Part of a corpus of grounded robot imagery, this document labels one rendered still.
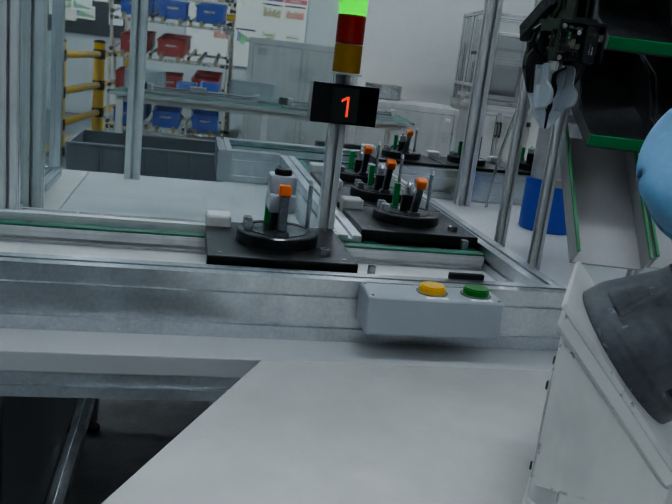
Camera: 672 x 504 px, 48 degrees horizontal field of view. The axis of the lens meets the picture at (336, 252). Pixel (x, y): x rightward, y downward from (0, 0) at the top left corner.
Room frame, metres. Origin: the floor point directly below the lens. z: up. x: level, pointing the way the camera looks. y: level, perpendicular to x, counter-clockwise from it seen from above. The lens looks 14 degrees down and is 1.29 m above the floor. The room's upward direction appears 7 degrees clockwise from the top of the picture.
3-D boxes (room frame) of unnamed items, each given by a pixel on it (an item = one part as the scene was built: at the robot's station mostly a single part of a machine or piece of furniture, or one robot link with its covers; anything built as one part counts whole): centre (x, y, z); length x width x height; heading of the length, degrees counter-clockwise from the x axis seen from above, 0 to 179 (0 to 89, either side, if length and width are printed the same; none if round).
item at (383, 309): (1.10, -0.15, 0.93); 0.21 x 0.07 x 0.06; 102
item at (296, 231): (1.26, 0.10, 0.98); 0.14 x 0.14 x 0.02
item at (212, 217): (1.34, 0.22, 0.97); 0.05 x 0.05 x 0.04; 12
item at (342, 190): (1.81, -0.09, 1.01); 0.24 x 0.24 x 0.13; 12
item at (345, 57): (1.40, 0.02, 1.28); 0.05 x 0.05 x 0.05
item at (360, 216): (1.57, -0.14, 1.01); 0.24 x 0.24 x 0.13; 12
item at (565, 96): (1.12, -0.30, 1.27); 0.06 x 0.03 x 0.09; 12
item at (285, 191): (1.22, 0.10, 1.04); 0.04 x 0.02 x 0.08; 12
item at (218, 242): (1.26, 0.10, 0.96); 0.24 x 0.24 x 0.02; 12
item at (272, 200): (1.27, 0.11, 1.06); 0.08 x 0.04 x 0.07; 11
